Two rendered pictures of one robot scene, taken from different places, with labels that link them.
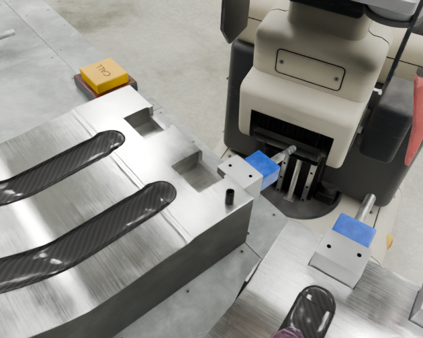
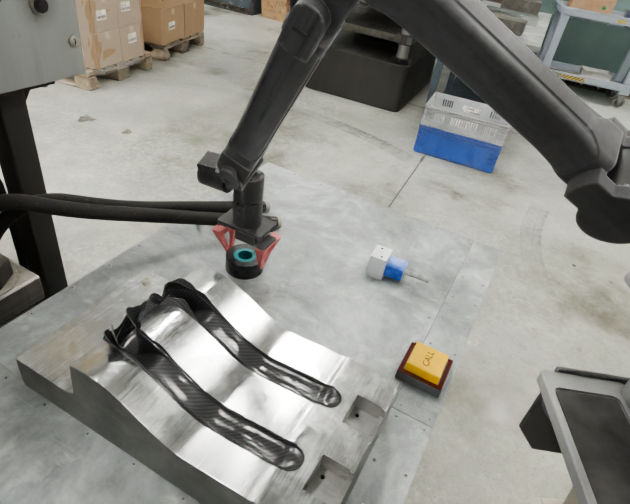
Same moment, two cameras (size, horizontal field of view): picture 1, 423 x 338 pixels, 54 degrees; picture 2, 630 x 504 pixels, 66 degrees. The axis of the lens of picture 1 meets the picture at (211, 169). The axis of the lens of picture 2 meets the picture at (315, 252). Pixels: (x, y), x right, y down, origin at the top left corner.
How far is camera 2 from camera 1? 0.34 m
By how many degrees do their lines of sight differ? 48
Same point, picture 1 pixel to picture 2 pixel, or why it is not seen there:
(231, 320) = not seen: outside the picture
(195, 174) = (336, 483)
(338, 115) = not seen: outside the picture
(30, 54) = (420, 303)
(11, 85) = (378, 309)
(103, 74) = (423, 360)
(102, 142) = (325, 392)
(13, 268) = (191, 391)
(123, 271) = (210, 461)
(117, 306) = (189, 473)
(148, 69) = not seen: hidden behind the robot
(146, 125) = (373, 418)
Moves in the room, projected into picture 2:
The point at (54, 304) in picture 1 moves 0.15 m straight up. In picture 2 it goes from (171, 428) to (164, 347)
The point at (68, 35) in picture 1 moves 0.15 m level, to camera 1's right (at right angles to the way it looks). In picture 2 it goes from (465, 314) to (510, 370)
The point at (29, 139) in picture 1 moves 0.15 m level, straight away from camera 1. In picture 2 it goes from (303, 346) to (356, 301)
